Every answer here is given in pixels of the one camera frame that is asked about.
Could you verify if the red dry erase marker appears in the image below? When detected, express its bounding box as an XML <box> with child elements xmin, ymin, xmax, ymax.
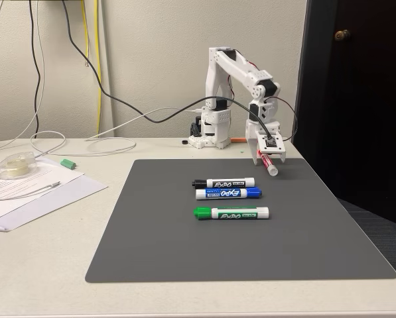
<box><xmin>257</xmin><ymin>149</ymin><xmax>279</xmax><ymax>177</ymax></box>

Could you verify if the plain white paper sheet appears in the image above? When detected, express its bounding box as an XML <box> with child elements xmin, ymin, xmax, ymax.
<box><xmin>0</xmin><ymin>172</ymin><xmax>109</xmax><ymax>233</ymax></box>

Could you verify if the thin white plug cable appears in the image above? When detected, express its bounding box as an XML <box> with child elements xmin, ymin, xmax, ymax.
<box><xmin>0</xmin><ymin>181</ymin><xmax>61</xmax><ymax>203</ymax></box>

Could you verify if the white gripper camera module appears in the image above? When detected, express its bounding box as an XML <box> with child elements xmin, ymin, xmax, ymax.
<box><xmin>254</xmin><ymin>129</ymin><xmax>287</xmax><ymax>155</ymax></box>

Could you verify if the green dry erase marker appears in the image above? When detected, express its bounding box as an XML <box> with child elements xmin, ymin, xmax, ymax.
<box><xmin>193</xmin><ymin>206</ymin><xmax>271</xmax><ymax>221</ymax></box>

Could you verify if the long yellow cable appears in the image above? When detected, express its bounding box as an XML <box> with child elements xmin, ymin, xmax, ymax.
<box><xmin>94</xmin><ymin>0</ymin><xmax>102</xmax><ymax>138</ymax></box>

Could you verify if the printed white paper sheet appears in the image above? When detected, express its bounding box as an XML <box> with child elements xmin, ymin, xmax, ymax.
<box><xmin>0</xmin><ymin>155</ymin><xmax>86</xmax><ymax>213</ymax></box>

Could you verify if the black dry erase marker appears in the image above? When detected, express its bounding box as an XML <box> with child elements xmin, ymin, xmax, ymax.
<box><xmin>191</xmin><ymin>178</ymin><xmax>255</xmax><ymax>189</ymax></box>

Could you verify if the blue dry erase marker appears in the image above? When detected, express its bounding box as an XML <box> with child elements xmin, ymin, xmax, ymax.
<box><xmin>195</xmin><ymin>187</ymin><xmax>263</xmax><ymax>201</ymax></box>

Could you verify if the grey rubber mat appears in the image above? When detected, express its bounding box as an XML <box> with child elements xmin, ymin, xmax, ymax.
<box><xmin>84</xmin><ymin>158</ymin><xmax>396</xmax><ymax>284</ymax></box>

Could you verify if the thick black camera cable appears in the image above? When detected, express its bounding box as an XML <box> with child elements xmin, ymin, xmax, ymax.
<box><xmin>61</xmin><ymin>0</ymin><xmax>274</xmax><ymax>142</ymax></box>

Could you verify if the short yellow cable with plug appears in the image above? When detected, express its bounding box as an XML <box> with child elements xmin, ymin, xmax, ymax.
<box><xmin>80</xmin><ymin>0</ymin><xmax>90</xmax><ymax>68</ymax></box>

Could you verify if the clear tape dispenser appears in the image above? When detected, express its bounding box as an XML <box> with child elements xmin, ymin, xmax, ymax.
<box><xmin>0</xmin><ymin>151</ymin><xmax>38</xmax><ymax>181</ymax></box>

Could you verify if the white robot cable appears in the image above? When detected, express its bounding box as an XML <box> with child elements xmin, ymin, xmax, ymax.
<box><xmin>30</xmin><ymin>106</ymin><xmax>204</xmax><ymax>157</ymax></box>

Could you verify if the thin black wall cable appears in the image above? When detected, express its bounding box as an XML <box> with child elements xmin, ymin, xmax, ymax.
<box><xmin>29</xmin><ymin>0</ymin><xmax>42</xmax><ymax>137</ymax></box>

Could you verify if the dark wooden door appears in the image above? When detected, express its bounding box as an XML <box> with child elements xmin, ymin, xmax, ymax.
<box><xmin>292</xmin><ymin>0</ymin><xmax>396</xmax><ymax>229</ymax></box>

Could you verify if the white wall cable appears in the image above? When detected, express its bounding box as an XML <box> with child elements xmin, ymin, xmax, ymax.
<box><xmin>0</xmin><ymin>0</ymin><xmax>46</xmax><ymax>155</ymax></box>

